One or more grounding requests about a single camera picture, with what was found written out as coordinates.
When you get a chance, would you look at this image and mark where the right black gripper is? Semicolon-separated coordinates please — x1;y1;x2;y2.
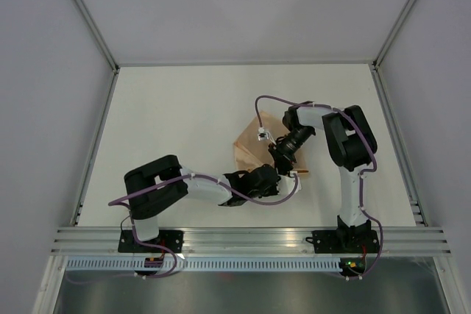
269;125;314;175

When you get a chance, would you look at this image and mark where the peach cloth napkin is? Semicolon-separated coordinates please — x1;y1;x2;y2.
233;111;288;171

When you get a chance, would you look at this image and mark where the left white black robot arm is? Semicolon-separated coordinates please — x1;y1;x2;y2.
124;154;280;252

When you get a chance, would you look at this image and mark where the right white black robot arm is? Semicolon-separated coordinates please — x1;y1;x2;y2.
269;101;378;251

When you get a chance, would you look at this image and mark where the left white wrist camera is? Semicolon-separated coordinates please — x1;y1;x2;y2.
277;173;302;197

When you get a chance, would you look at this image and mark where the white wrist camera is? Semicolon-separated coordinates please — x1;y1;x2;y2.
257;126;273;142
277;173;302;197

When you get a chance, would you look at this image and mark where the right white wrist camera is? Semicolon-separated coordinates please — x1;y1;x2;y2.
257;126;273;142

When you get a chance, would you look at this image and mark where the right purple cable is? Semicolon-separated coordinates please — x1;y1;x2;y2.
254;95;383;281

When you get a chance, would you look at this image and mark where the purple cable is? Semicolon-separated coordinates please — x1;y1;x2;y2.
65;172;300;285
254;95;383;281

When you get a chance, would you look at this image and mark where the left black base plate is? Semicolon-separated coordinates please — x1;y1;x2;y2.
118;229;184;254

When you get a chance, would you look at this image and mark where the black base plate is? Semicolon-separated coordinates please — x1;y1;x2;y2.
304;229;380;254
118;229;184;254

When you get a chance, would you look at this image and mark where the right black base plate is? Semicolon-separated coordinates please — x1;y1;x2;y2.
304;229;380;254

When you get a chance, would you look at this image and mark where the right side aluminium rail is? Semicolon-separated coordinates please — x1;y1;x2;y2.
369;62;429;227

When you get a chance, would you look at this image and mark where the aluminium rail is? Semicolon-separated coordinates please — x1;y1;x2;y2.
369;62;429;227
49;226;451;257
68;66;121;226

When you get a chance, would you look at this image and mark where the right aluminium frame post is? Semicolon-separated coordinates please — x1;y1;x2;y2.
370;0;419;71

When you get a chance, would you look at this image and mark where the aluminium frame post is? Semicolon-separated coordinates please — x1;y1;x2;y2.
71;0;119;73
370;0;419;71

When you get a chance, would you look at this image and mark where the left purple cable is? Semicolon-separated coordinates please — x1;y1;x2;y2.
65;172;300;285

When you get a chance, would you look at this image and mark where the white slotted cable duct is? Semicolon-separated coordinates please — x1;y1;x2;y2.
66;257;341;272

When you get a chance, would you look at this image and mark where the left side aluminium rail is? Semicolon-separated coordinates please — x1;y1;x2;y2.
68;66;121;226

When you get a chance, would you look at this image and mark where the front aluminium rail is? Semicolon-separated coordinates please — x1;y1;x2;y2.
49;226;451;257

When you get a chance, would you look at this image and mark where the left aluminium frame post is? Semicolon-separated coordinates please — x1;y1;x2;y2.
71;0;119;73

